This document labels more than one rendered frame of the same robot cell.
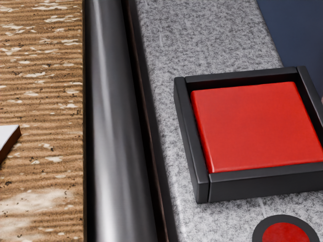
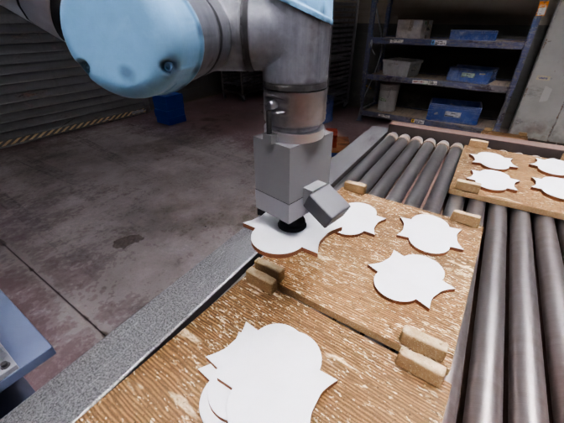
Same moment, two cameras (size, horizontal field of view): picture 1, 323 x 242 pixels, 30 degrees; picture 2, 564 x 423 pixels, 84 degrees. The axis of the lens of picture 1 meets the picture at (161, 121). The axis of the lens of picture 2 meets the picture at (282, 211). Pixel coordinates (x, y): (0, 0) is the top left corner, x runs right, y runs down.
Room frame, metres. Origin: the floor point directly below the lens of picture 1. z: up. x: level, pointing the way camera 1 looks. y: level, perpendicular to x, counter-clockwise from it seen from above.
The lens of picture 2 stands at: (0.73, 0.39, 1.34)
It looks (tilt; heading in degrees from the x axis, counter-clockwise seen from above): 32 degrees down; 220
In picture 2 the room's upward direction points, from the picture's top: straight up
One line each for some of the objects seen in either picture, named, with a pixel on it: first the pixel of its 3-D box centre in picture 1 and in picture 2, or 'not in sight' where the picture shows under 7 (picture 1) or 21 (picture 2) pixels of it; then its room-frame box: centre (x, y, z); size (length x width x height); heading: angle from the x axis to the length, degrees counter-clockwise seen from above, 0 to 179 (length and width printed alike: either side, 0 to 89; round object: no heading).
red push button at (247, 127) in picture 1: (254, 131); not in sight; (0.22, -0.05, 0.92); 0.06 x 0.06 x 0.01; 8
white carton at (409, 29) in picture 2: not in sight; (414, 28); (-4.04, -1.33, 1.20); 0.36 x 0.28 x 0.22; 83
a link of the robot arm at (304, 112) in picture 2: not in sight; (293, 107); (0.43, 0.16, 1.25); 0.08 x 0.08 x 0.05
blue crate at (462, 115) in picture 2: not in sight; (453, 111); (-4.09, -0.60, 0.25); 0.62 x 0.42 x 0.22; 103
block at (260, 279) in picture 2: not in sight; (261, 279); (0.45, 0.11, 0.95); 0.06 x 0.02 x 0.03; 94
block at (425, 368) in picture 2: not in sight; (420, 365); (0.43, 0.38, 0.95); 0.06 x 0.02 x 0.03; 94
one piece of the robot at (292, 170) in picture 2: not in sight; (305, 172); (0.43, 0.18, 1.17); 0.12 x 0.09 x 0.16; 86
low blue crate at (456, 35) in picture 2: not in sight; (472, 35); (-4.04, -0.62, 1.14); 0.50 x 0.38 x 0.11; 104
